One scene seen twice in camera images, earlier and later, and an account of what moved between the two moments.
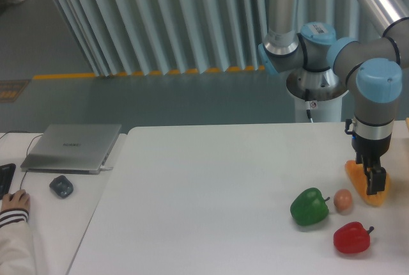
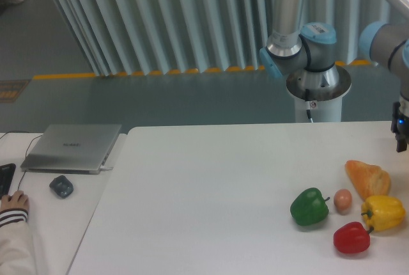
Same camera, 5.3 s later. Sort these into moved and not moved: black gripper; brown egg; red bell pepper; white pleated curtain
Moved: black gripper
Not moved: red bell pepper; white pleated curtain; brown egg
